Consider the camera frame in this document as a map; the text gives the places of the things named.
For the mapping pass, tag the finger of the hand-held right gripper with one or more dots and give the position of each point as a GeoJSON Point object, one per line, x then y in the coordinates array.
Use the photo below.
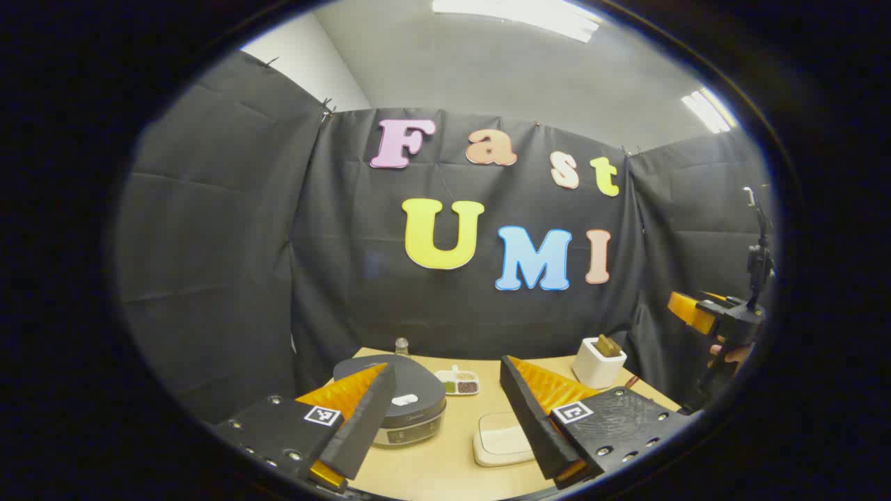
{"type": "Point", "coordinates": [717, 299]}
{"type": "Point", "coordinates": [692, 312]}

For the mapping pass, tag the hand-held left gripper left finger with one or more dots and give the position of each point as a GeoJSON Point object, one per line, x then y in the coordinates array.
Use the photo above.
{"type": "Point", "coordinates": [362, 424]}

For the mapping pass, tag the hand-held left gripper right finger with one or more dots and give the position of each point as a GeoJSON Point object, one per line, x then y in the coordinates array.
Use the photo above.
{"type": "Point", "coordinates": [532, 421]}

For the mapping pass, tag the dark grey rice cooker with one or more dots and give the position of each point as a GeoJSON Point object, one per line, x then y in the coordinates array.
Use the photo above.
{"type": "Point", "coordinates": [418, 390]}

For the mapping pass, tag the white toaster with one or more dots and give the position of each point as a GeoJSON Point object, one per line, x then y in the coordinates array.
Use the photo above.
{"type": "Point", "coordinates": [595, 370]}

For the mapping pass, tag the white divided grain dish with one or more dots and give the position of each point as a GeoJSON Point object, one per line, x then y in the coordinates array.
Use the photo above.
{"type": "Point", "coordinates": [459, 383]}

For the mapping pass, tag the small clear glass bottle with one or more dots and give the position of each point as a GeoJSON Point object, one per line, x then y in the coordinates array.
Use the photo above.
{"type": "Point", "coordinates": [401, 346]}

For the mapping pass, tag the brown bread slice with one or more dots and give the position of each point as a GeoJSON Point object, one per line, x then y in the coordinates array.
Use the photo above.
{"type": "Point", "coordinates": [608, 346]}

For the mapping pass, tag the black backdrop cloth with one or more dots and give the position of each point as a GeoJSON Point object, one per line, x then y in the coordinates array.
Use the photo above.
{"type": "Point", "coordinates": [278, 243]}

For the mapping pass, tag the small black cloth clip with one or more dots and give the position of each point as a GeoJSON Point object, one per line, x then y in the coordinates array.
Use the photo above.
{"type": "Point", "coordinates": [327, 106]}

